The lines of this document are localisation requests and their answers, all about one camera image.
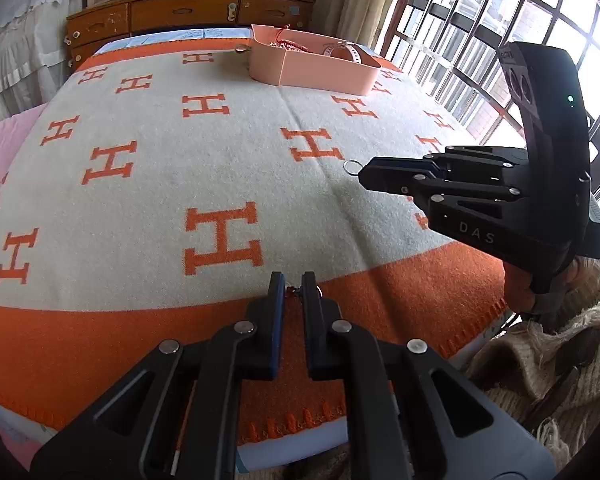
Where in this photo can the wooden desk with drawers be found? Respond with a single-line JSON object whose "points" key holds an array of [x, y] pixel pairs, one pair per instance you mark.
{"points": [[92, 28]]}

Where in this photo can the beige curtain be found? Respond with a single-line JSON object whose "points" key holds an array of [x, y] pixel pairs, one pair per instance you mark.
{"points": [[350, 0]]}

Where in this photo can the light blue patterned sheet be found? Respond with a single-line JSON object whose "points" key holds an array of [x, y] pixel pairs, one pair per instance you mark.
{"points": [[177, 35]]}

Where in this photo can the right hand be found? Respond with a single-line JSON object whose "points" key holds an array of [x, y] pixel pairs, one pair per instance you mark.
{"points": [[517, 286]]}

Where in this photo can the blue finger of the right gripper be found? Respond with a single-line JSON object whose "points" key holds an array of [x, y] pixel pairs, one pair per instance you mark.
{"points": [[464, 162], [505, 186]]}

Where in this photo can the pink smart watch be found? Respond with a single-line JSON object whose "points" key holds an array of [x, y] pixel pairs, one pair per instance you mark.
{"points": [[344, 50]]}

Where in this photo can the orange grey H blanket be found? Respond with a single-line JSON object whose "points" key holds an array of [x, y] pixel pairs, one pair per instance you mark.
{"points": [[162, 186]]}

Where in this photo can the pink rectangular tray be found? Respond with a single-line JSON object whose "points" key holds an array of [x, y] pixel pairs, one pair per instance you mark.
{"points": [[287, 57]]}

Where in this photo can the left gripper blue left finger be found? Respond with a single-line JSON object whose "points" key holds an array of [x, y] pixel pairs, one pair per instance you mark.
{"points": [[269, 320]]}

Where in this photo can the knitted beige sweater sleeve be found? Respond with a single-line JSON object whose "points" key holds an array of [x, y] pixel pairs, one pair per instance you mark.
{"points": [[517, 370]]}

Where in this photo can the white lace covered furniture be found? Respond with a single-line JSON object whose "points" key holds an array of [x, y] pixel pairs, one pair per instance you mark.
{"points": [[34, 56]]}

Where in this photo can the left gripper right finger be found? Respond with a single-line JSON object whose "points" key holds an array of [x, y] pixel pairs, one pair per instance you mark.
{"points": [[319, 312]]}

